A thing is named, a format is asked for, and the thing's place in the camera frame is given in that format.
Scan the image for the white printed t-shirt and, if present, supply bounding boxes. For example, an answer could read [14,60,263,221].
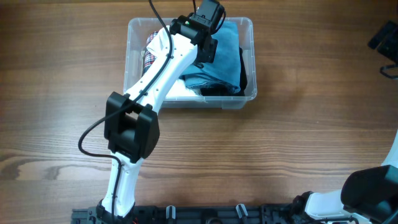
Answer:
[146,43,201,98]

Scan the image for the blue denim jeans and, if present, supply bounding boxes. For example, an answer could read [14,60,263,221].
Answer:
[180,21,241,94]

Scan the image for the red navy plaid shirt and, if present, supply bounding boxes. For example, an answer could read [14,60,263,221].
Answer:
[142,31,158,76]

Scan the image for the black garment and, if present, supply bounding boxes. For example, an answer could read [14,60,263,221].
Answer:
[200,48,248,96]

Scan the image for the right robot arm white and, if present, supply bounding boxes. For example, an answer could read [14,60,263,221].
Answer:
[292,139,397,223]

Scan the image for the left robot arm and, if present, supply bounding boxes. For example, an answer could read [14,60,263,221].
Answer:
[96,1,225,223]

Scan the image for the clear plastic storage bin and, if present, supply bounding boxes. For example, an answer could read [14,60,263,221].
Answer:
[123,17,257,110]

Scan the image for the black camera cable left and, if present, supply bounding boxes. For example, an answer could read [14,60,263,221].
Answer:
[77,0,227,223]

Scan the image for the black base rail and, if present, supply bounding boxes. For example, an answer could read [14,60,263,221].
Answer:
[71,203,311,224]

